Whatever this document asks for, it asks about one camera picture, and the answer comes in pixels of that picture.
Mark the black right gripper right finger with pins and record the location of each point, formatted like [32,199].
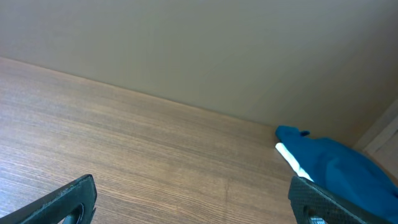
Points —
[312,204]

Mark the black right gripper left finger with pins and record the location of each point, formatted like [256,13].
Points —
[71,203]

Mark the blue t-shirt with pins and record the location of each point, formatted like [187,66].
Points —
[343,171]

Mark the white garment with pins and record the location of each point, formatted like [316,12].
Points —
[291,160]

